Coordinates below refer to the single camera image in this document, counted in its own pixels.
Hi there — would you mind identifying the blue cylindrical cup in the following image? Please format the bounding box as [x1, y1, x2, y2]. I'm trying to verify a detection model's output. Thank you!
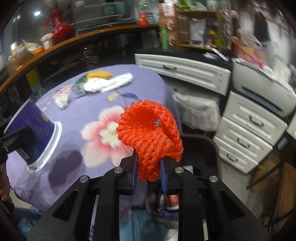
[1, 98, 62, 174]

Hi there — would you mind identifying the orange foam fruit net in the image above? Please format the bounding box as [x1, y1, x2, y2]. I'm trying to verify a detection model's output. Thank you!
[116, 100, 183, 182]

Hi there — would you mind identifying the yellow foam fruit net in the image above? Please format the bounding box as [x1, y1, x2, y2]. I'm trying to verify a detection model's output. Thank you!
[87, 70, 112, 80]

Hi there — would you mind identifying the red cylindrical noodle cup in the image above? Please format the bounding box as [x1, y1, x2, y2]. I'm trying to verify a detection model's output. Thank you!
[162, 195, 179, 212]

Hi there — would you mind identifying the black trash bin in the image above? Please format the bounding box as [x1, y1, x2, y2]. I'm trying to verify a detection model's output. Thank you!
[145, 134, 221, 228]

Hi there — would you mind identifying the person's left hand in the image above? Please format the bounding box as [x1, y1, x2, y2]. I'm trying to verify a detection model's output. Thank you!
[0, 164, 11, 201]

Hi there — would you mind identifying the crumpled white tissue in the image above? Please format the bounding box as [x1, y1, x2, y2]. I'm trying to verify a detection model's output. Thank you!
[55, 94, 69, 109]

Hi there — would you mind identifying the purple floral tablecloth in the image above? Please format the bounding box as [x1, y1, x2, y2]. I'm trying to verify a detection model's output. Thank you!
[7, 64, 179, 210]

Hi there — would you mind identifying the white drawer cabinet stack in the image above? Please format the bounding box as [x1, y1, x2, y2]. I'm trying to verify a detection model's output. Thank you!
[213, 91, 287, 174]

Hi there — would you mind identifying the gold ornament dish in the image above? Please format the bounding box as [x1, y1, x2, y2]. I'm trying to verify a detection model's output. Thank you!
[8, 44, 33, 71]

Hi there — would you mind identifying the cream paper snack bag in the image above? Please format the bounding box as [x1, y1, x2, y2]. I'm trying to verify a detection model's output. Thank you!
[22, 39, 45, 55]

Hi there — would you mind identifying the red ceramic vase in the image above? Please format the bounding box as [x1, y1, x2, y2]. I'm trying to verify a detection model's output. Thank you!
[44, 10, 74, 45]

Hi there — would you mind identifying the white long drawer front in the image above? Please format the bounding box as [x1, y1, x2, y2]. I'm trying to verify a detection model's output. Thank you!
[134, 54, 231, 96]

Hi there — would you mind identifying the white printer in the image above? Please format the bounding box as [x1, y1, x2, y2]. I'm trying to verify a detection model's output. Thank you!
[232, 58, 295, 118]

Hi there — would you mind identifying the green plastic bottle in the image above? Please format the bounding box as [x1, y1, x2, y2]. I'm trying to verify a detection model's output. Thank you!
[161, 27, 168, 51]

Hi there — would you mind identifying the wooden desktop shelf rack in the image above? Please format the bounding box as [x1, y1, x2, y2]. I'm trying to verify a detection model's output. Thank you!
[175, 9, 226, 51]

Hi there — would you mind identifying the red tin can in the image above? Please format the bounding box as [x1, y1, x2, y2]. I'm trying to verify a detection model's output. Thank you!
[138, 11, 149, 25]

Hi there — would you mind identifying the brown coffee boxes stack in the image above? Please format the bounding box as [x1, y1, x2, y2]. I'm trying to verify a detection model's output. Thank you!
[158, 3, 177, 47]

